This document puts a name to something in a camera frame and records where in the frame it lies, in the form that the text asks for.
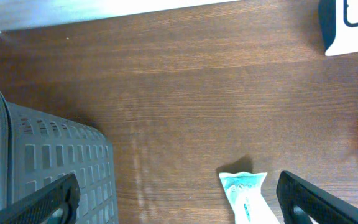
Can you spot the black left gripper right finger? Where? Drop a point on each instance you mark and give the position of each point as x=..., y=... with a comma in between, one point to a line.
x=303, y=202

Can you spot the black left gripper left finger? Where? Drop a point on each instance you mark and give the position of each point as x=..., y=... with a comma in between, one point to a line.
x=55, y=203

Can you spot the teal tissue packet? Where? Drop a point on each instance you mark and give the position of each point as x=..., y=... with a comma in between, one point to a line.
x=243, y=191

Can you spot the white barcode scanner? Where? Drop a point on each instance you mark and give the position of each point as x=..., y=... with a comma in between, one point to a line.
x=338, y=21

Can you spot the grey plastic basket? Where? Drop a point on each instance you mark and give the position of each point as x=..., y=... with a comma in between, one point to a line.
x=37, y=149

